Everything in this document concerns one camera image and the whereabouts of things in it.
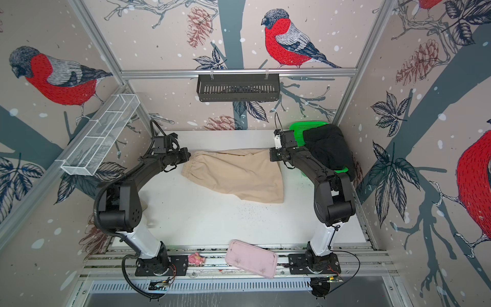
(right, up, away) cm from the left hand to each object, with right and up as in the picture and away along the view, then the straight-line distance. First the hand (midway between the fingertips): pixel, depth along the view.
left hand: (188, 152), depth 94 cm
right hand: (+43, -1, +2) cm, 43 cm away
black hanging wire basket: (+23, +37, +13) cm, 45 cm away
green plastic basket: (+61, +15, +20) cm, 66 cm away
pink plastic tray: (+32, -41, -21) cm, 56 cm away
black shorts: (+75, +5, +12) cm, 76 cm away
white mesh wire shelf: (-31, +4, -19) cm, 37 cm away
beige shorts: (+30, -11, +6) cm, 32 cm away
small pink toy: (+10, -41, -21) cm, 47 cm away
